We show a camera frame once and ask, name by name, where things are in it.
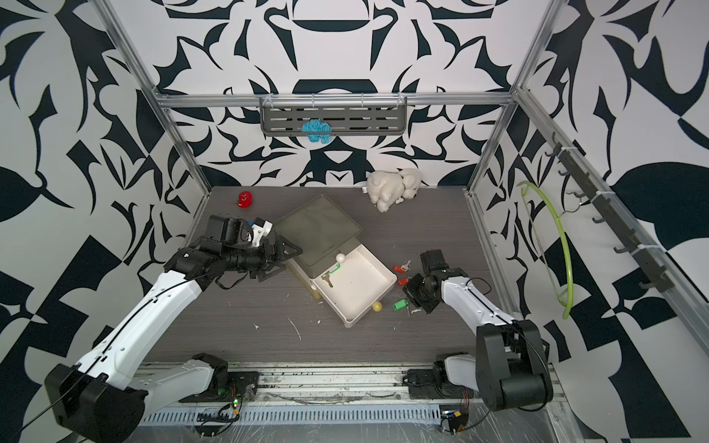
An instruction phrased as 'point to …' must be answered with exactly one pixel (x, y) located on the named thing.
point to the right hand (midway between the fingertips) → (406, 290)
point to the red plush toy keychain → (245, 199)
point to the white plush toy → (386, 188)
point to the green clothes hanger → (548, 199)
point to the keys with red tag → (402, 269)
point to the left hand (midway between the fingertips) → (293, 254)
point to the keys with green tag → (402, 304)
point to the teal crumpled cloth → (318, 125)
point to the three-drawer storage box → (326, 234)
